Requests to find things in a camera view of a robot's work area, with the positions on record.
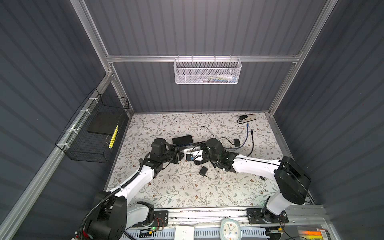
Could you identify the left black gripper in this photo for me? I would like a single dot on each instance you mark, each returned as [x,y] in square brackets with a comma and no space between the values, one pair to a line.
[176,149]

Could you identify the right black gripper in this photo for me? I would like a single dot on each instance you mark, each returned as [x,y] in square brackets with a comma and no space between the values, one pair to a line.
[202,144]

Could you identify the black power adapter with cable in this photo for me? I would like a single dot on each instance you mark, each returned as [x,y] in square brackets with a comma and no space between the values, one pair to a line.
[204,170]

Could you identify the white network switch box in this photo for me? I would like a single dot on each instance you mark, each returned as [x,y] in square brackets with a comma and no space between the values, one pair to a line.
[189,149]

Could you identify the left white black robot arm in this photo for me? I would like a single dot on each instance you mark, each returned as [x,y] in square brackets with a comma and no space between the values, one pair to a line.
[110,217]

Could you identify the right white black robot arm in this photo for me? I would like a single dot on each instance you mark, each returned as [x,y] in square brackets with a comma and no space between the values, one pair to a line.
[292,180]

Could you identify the floral patterned table mat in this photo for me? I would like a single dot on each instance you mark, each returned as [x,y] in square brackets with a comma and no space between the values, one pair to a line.
[181,186]

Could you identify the black white stapler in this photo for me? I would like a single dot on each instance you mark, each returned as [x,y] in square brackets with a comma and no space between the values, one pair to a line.
[246,118]

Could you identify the yellow marker in basket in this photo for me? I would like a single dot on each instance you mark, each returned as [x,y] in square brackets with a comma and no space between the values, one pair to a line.
[113,138]

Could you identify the black pad in basket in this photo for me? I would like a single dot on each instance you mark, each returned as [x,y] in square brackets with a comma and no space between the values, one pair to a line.
[104,123]

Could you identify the white analog clock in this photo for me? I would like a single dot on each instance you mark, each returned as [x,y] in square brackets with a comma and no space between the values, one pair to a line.
[230,230]

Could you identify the black network switch box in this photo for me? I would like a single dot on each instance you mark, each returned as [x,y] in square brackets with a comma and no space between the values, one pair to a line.
[183,141]

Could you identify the white wire mesh basket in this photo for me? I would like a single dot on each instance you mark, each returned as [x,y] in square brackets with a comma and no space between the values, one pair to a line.
[207,71]

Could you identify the white wall power socket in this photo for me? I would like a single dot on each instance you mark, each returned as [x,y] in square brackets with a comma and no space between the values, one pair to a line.
[184,233]

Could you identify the black wire wall basket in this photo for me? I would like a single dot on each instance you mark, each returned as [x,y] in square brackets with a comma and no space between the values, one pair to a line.
[79,145]

